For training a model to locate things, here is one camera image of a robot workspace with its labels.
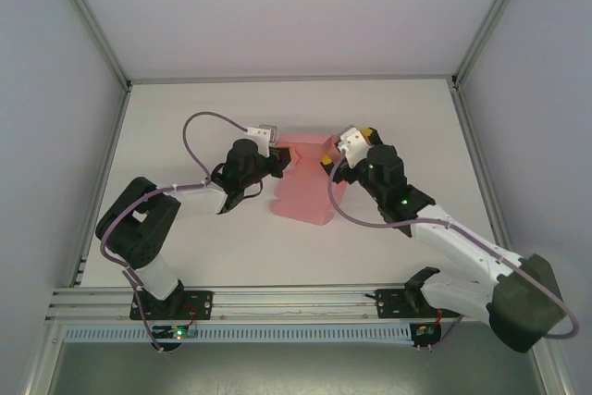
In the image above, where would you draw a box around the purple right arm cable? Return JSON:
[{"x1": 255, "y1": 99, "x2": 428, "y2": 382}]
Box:
[{"x1": 327, "y1": 156, "x2": 581, "y2": 355}]

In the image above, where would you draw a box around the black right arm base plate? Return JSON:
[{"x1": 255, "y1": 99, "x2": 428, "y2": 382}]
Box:
[{"x1": 364, "y1": 288, "x2": 462, "y2": 321}]

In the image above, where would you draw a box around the aluminium mounting rail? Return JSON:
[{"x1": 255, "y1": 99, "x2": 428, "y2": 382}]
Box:
[{"x1": 43, "y1": 284, "x2": 552, "y2": 326}]

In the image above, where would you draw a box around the aluminium table side rail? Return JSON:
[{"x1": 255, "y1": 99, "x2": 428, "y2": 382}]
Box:
[
  {"x1": 449, "y1": 81, "x2": 523, "y2": 284},
  {"x1": 70, "y1": 83, "x2": 134, "y2": 289}
]

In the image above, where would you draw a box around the aluminium frame post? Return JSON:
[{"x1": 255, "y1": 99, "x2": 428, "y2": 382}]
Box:
[
  {"x1": 44, "y1": 0, "x2": 134, "y2": 92},
  {"x1": 450, "y1": 0, "x2": 534, "y2": 92}
]

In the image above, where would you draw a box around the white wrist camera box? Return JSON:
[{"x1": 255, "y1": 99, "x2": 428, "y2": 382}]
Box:
[
  {"x1": 334, "y1": 125, "x2": 370, "y2": 168},
  {"x1": 245, "y1": 123, "x2": 279, "y2": 157}
]

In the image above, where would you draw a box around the small green circuit board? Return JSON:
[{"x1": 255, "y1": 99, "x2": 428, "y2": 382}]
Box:
[{"x1": 412, "y1": 324, "x2": 443, "y2": 354}]

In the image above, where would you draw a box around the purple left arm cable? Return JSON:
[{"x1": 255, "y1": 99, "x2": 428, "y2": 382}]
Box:
[{"x1": 99, "y1": 110, "x2": 253, "y2": 356}]

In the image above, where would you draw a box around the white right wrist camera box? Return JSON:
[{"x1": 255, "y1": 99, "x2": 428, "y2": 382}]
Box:
[{"x1": 334, "y1": 125, "x2": 370, "y2": 168}]

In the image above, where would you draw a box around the aluminium frame crossbar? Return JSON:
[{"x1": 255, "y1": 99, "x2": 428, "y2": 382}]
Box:
[{"x1": 128, "y1": 72, "x2": 457, "y2": 87}]

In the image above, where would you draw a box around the thin black cable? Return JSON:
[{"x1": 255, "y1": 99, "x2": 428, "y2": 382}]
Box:
[{"x1": 210, "y1": 161, "x2": 266, "y2": 212}]

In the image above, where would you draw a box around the aluminium frame leg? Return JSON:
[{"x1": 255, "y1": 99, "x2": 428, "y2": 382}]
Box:
[
  {"x1": 19, "y1": 323, "x2": 65, "y2": 395},
  {"x1": 529, "y1": 347, "x2": 575, "y2": 395}
]

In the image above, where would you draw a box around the pink paper box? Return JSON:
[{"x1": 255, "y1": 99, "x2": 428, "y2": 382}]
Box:
[{"x1": 268, "y1": 131, "x2": 353, "y2": 227}]

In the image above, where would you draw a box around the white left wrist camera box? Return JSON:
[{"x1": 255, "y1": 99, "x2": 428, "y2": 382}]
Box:
[{"x1": 245, "y1": 123, "x2": 279, "y2": 157}]

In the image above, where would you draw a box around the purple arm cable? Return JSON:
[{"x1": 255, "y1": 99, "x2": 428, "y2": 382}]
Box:
[
  {"x1": 99, "y1": 110, "x2": 253, "y2": 356},
  {"x1": 327, "y1": 156, "x2": 581, "y2": 355}
]

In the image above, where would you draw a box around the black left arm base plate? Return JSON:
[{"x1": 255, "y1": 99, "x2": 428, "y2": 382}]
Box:
[{"x1": 129, "y1": 289, "x2": 216, "y2": 323}]

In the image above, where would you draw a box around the circuit board with green light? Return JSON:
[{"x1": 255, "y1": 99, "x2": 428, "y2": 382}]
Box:
[{"x1": 149, "y1": 325, "x2": 200, "y2": 355}]

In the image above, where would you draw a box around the white slotted cable duct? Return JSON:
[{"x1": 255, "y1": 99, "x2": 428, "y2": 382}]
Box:
[{"x1": 62, "y1": 324, "x2": 415, "y2": 345}]

